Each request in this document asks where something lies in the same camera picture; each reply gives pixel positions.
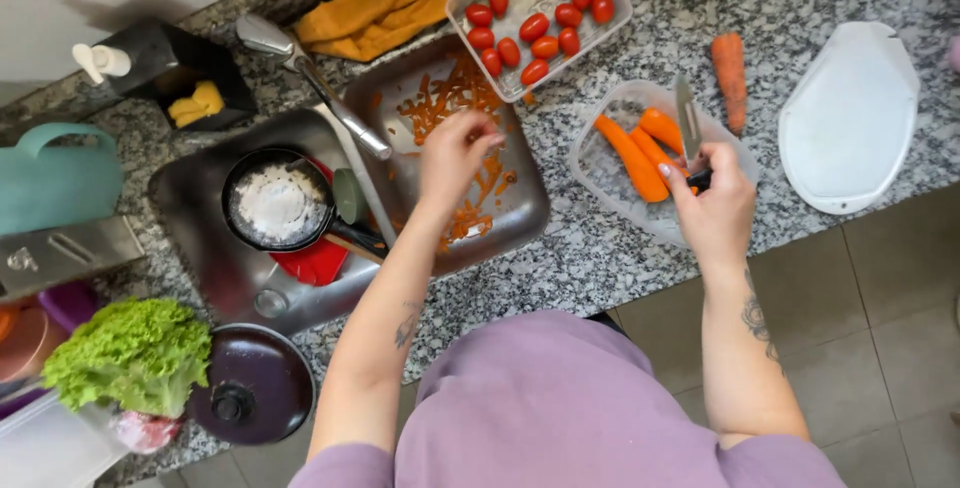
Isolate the person's left hand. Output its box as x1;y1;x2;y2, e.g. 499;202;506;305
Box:
417;109;508;212

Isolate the person's right hand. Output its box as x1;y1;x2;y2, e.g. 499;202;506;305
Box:
657;140;759;269

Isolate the black-handled kitchen knife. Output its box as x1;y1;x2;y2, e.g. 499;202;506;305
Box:
673;71;714;194

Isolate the pile of carrot peels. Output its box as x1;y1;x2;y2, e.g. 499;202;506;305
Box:
370;53;520;254

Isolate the group of red cherry tomatoes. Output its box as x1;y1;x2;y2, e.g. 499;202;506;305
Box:
464;0;617;88

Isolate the clear plastic carrot container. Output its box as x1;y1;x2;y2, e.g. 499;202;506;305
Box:
567;79;761;250

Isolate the long peeled carrot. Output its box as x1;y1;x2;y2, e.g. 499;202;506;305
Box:
593;113;671;205

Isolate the orange dish cloth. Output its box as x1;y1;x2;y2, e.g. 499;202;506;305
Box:
293;0;454;64

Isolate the thin peeled carrot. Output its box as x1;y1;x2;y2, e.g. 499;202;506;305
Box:
629;125;693;180

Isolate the short peeled carrot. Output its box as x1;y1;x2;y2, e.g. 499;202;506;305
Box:
638;106;686;158

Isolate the steel sink faucet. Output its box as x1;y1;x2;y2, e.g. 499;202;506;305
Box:
234;11;394;162

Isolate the red plastic plate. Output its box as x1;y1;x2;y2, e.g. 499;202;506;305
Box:
269;157;352;289

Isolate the black frying pan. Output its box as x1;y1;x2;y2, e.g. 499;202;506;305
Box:
221;146;390;263

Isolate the unpeeled carrot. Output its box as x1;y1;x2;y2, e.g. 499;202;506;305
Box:
710;31;750;137

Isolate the yellow sponge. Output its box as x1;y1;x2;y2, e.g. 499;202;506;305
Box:
165;80;227;130

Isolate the person's lilac shirt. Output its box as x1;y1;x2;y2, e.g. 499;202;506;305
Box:
288;308;849;488

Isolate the stainless steel double sink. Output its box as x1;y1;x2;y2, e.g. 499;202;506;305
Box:
147;33;552;340

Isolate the black soap dispenser holder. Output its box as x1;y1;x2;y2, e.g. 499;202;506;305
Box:
71;18;259;134

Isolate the dark purple pot lid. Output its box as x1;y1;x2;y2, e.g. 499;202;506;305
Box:
185;322;318;447

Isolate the white plastic container lid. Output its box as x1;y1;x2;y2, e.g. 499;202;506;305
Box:
777;20;922;217

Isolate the green lettuce head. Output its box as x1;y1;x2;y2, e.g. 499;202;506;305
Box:
40;296;214;421

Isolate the teal plastic jug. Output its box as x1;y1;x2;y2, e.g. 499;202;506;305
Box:
0;122;126;239

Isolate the metal grater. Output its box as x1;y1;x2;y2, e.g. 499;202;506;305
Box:
0;215;147;304

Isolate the purple plastic container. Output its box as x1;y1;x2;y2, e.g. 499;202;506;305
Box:
36;281;103;336

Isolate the pink plastic bag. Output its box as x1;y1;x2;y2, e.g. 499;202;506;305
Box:
111;408;186;456

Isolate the orange plastic bowl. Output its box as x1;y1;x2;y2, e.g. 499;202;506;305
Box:
0;299;70;386

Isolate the white plastic box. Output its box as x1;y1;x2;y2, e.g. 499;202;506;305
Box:
0;389;130;488

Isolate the wooden utensil handle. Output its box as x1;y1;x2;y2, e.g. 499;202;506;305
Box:
323;232;388;266

